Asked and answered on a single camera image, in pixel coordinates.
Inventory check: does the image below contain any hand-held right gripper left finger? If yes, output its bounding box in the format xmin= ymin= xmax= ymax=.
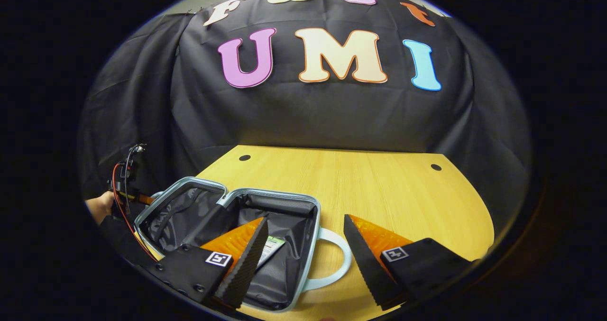
xmin=154 ymin=217 xmax=269 ymax=311

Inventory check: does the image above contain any black backdrop cloth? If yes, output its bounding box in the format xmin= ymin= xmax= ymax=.
xmin=78 ymin=0 xmax=532 ymax=227

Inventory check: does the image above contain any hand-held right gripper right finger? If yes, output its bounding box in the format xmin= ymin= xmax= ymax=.
xmin=343 ymin=214 xmax=475 ymax=311

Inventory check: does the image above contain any white green skin care tube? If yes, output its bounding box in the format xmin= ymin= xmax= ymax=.
xmin=256 ymin=236 xmax=286 ymax=270

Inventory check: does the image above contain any light blue suitcase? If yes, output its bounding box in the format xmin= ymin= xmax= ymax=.
xmin=134 ymin=176 xmax=353 ymax=313

